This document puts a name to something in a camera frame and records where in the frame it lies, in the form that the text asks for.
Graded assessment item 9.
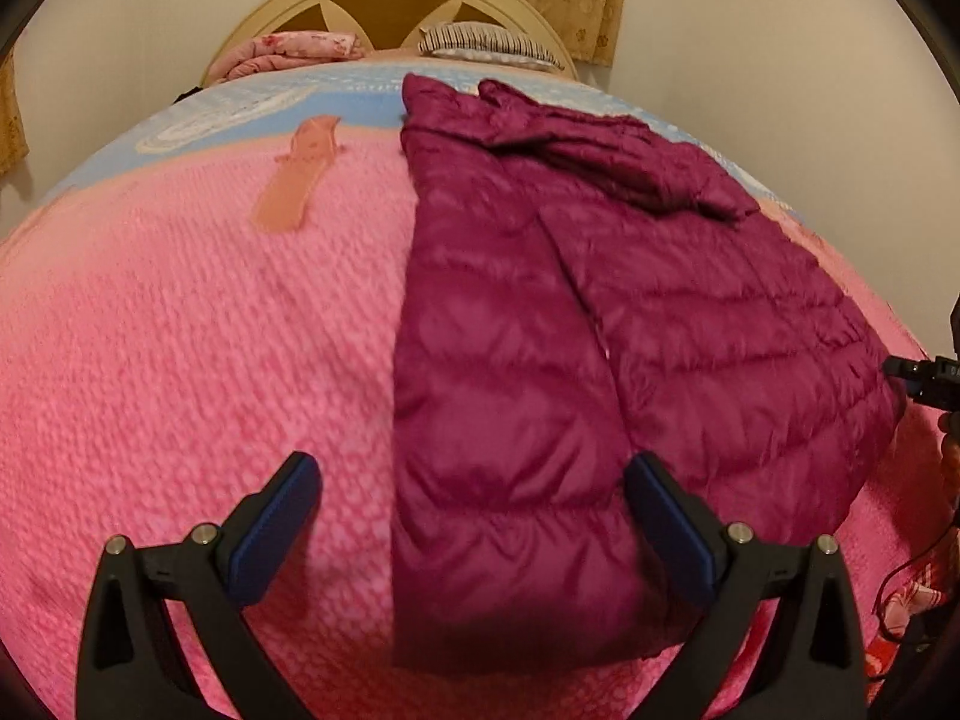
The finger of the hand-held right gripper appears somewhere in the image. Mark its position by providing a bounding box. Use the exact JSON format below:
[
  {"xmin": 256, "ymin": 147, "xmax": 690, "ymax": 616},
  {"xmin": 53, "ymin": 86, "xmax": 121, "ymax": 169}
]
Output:
[{"xmin": 883, "ymin": 355, "xmax": 935, "ymax": 395}]

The pink floral folded quilt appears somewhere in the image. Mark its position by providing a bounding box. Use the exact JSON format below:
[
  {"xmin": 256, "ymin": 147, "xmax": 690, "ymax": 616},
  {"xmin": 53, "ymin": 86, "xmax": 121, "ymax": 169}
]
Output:
[{"xmin": 208, "ymin": 30, "xmax": 368, "ymax": 83}]

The long beige floral curtain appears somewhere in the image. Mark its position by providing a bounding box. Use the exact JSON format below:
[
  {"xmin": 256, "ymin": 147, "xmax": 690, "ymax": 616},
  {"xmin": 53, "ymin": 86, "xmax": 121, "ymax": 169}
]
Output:
[{"xmin": 510, "ymin": 0, "xmax": 631, "ymax": 65}]

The cream wooden headboard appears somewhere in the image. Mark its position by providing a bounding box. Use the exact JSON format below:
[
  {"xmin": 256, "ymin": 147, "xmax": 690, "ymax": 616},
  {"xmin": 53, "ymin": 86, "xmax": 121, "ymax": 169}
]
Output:
[{"xmin": 201, "ymin": 0, "xmax": 578, "ymax": 87}]

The magenta quilted down jacket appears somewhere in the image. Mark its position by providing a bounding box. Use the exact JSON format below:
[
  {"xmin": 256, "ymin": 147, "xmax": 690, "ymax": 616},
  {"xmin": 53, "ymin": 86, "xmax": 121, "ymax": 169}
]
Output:
[{"xmin": 390, "ymin": 73, "xmax": 908, "ymax": 672}]

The red patterned bedsheet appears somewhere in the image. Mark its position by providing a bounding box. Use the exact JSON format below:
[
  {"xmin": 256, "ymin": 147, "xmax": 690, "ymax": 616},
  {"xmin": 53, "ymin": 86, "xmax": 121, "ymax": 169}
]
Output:
[{"xmin": 862, "ymin": 562, "xmax": 947, "ymax": 691}]

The striped pillow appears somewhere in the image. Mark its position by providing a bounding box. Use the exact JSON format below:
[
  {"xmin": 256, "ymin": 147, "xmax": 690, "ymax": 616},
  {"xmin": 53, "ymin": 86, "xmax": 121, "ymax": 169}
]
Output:
[{"xmin": 418, "ymin": 22, "xmax": 560, "ymax": 70}]

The thin black cable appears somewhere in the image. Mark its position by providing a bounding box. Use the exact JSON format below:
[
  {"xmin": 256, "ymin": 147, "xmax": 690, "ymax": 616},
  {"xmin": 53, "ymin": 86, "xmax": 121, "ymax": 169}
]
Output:
[{"xmin": 874, "ymin": 495, "xmax": 960, "ymax": 647}]

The person's right hand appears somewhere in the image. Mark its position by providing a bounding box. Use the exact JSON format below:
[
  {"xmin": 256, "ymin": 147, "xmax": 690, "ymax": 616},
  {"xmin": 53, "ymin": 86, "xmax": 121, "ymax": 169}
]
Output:
[{"xmin": 937, "ymin": 416, "xmax": 960, "ymax": 482}]

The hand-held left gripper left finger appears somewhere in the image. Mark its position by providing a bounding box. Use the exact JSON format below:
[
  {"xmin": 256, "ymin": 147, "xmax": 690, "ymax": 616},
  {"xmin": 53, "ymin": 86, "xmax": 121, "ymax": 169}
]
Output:
[{"xmin": 75, "ymin": 451, "xmax": 323, "ymax": 720}]

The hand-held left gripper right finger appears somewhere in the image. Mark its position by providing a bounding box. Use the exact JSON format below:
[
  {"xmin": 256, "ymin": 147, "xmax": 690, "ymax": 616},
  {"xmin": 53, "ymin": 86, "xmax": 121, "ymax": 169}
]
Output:
[{"xmin": 624, "ymin": 451, "xmax": 871, "ymax": 720}]

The wide beige floral curtain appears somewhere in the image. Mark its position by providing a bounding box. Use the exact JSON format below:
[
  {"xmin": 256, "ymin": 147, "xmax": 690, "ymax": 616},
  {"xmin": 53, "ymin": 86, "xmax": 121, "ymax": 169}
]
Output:
[{"xmin": 0, "ymin": 52, "xmax": 31, "ymax": 175}]

